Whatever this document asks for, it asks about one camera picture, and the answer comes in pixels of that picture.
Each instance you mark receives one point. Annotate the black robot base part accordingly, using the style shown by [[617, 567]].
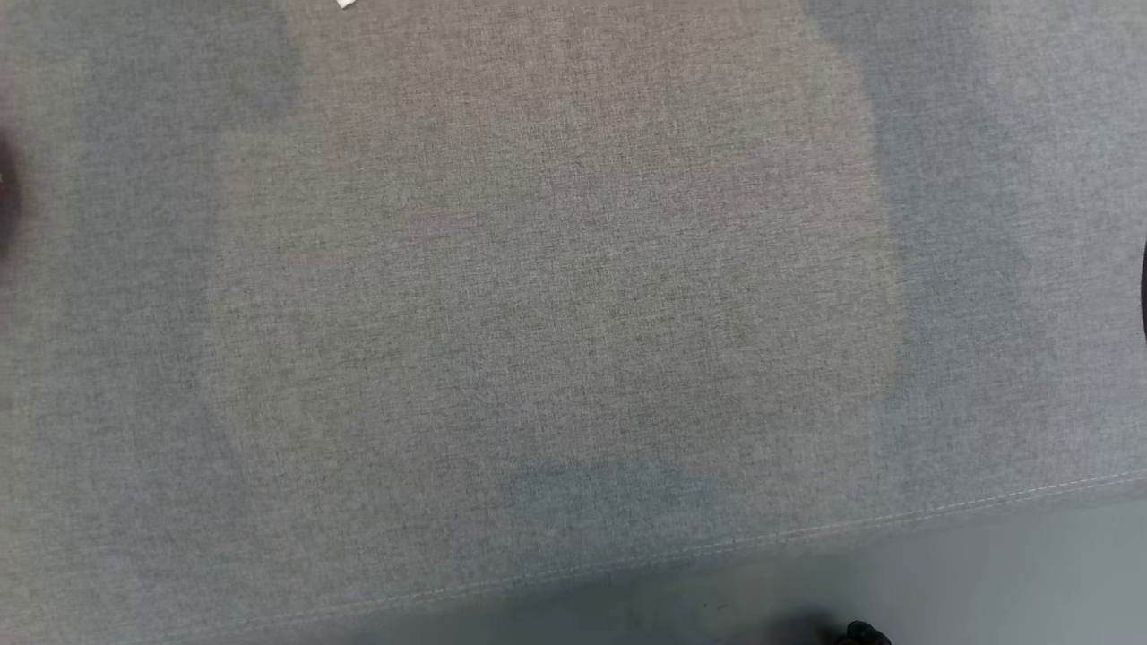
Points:
[[862, 634]]

